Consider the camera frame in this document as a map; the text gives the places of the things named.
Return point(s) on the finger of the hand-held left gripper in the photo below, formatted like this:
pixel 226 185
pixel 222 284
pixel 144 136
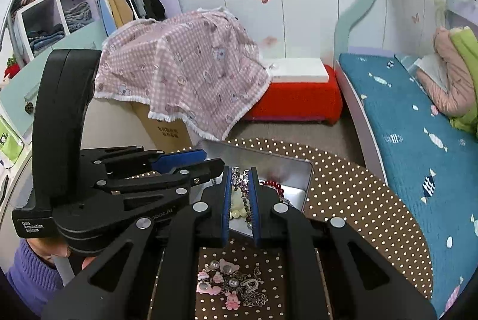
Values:
pixel 179 160
pixel 201 170

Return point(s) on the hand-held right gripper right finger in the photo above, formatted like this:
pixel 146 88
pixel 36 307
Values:
pixel 254 200

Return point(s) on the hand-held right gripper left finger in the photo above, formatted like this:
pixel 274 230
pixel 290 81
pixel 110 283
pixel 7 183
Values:
pixel 226 200

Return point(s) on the grey metal tin box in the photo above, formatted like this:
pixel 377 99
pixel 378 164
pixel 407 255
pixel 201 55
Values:
pixel 283 170

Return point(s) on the person's left forearm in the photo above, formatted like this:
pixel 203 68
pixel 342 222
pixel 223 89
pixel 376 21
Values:
pixel 30 275

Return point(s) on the person's left hand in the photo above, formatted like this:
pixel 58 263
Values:
pixel 50 249

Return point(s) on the pine cone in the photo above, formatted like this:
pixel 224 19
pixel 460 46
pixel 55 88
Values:
pixel 29 107

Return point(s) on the cardboard box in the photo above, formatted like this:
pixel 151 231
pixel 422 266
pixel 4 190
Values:
pixel 164 129

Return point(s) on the teal drawer cabinet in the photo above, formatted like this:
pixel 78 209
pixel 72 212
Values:
pixel 18 100

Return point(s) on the red and green plush toy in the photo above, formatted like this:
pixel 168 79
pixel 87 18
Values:
pixel 11 69

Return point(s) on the folded jeans stack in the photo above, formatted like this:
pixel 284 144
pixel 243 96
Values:
pixel 44 38

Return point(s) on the green and white bag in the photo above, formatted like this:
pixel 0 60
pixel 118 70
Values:
pixel 11 142

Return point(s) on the folded grey clothes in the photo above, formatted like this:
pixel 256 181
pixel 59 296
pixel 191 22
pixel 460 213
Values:
pixel 76 16

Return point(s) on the pink checked cloth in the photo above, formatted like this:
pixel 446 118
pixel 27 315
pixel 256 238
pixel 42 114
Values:
pixel 186 62

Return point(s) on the round polka dot table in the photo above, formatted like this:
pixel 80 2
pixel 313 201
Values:
pixel 354 215

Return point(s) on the red stool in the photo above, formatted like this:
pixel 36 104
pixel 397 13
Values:
pixel 298 100

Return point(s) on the white flat box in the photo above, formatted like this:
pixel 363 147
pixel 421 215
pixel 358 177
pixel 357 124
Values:
pixel 298 70

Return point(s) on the pale pink butterfly sticker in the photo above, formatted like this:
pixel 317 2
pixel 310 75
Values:
pixel 269 40

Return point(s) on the white pillow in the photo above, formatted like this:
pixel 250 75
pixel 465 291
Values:
pixel 433 70

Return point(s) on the small butterfly sticker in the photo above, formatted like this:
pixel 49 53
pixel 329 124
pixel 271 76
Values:
pixel 415 18

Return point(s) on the pink quilt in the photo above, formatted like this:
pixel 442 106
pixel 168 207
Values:
pixel 444 44

